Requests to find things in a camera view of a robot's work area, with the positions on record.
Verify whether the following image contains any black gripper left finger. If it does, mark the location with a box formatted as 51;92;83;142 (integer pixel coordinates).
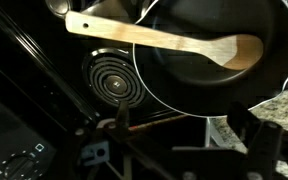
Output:
104;101;171;180

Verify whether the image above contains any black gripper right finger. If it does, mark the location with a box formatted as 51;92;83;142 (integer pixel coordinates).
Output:
227;102;283;180

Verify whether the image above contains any light wooden spoon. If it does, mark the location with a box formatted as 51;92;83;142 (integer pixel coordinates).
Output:
65;11;264;70

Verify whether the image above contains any black electric stove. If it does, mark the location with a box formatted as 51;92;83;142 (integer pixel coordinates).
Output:
0;0;288;180

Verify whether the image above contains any black pot far side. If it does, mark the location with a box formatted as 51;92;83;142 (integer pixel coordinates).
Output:
45;0;73;18

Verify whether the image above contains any front left coil burner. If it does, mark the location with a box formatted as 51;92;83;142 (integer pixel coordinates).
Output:
82;48;146;108

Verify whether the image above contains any dark pot with steel handle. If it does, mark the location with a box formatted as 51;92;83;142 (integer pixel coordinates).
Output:
133;0;288;117

